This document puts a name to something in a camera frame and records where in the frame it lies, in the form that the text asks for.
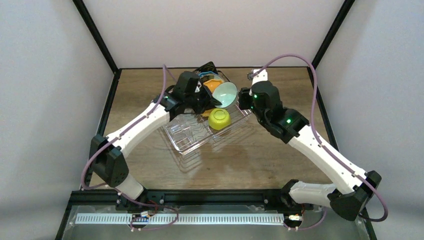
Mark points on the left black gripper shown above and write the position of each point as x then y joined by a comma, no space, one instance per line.
200,100

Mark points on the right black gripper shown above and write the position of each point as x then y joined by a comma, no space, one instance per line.
245,100

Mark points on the pale green small bowl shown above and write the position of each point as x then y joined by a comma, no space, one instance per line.
226,93

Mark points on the orange plate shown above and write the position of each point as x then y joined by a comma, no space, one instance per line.
212,84

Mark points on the light blue floral plate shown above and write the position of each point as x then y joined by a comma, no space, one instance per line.
208,77

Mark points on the yellow-green small bowl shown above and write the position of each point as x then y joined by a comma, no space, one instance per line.
219,119

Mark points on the metal wire dish rack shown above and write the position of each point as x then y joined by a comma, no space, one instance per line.
188,131

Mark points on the black floral square plate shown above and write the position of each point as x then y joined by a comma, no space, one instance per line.
209,66

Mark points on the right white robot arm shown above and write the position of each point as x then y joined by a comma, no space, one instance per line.
351,187

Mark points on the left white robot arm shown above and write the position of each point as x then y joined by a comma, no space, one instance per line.
108,153

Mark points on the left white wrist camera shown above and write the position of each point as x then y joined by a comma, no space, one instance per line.
198,87

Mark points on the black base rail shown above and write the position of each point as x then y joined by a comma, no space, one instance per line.
271,199

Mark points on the left black frame post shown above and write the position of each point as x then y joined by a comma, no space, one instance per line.
95,33

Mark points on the black frame post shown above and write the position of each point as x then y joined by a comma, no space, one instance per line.
332,31
95,33

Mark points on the right black frame post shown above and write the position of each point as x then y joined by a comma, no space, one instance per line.
332,31

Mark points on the white slotted cable duct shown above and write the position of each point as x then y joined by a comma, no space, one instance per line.
272,219

